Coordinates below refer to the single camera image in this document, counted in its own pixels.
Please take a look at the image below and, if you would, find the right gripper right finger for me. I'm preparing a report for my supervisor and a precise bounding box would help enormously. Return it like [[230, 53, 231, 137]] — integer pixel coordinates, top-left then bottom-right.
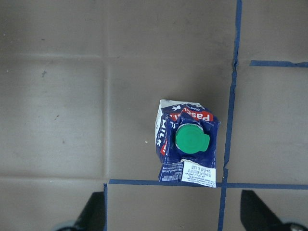
[[240, 190, 292, 231]]

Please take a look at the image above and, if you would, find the blue white milk carton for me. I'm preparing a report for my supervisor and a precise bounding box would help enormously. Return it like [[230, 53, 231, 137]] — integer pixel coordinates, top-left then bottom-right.
[[155, 99, 220, 188]]

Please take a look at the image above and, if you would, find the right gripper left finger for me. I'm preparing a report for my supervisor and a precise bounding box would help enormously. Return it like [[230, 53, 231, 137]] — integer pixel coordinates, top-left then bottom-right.
[[73, 192, 106, 231]]

